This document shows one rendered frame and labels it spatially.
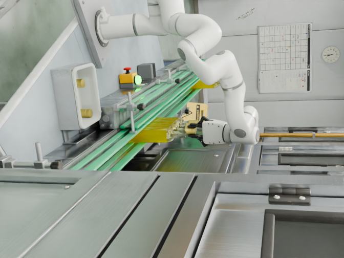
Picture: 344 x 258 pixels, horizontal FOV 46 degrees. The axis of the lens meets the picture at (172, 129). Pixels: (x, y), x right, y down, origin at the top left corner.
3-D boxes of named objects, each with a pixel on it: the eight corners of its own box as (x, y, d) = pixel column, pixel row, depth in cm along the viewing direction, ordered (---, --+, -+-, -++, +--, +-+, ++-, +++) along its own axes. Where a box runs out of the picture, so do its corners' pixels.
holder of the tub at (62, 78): (62, 144, 150) (81, 144, 148) (50, 69, 143) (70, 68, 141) (83, 131, 166) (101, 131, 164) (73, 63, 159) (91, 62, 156)
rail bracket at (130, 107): (115, 134, 164) (145, 134, 161) (110, 93, 160) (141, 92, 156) (118, 132, 167) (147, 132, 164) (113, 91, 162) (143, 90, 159)
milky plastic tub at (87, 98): (60, 130, 148) (82, 130, 146) (50, 69, 142) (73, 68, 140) (82, 119, 164) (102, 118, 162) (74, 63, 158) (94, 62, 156)
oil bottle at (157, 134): (125, 143, 175) (173, 143, 170) (124, 130, 174) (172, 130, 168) (130, 138, 181) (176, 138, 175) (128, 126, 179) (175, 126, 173)
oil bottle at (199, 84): (188, 89, 291) (227, 88, 283) (187, 81, 289) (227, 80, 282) (189, 87, 296) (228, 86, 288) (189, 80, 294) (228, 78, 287)
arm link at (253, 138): (251, 118, 152) (258, 103, 158) (224, 116, 157) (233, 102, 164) (257, 149, 161) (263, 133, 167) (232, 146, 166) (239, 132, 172)
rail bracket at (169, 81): (154, 85, 217) (179, 84, 213) (153, 71, 215) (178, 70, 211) (156, 83, 221) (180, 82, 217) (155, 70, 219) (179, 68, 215)
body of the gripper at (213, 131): (232, 142, 172) (208, 140, 177) (231, 119, 169) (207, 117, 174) (226, 148, 165) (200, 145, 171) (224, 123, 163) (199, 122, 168)
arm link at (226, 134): (236, 143, 171) (230, 142, 172) (236, 122, 168) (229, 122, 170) (230, 148, 164) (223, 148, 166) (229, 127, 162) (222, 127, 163)
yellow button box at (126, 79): (119, 88, 203) (133, 88, 201) (117, 73, 201) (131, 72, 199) (124, 86, 209) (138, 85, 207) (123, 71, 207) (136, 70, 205)
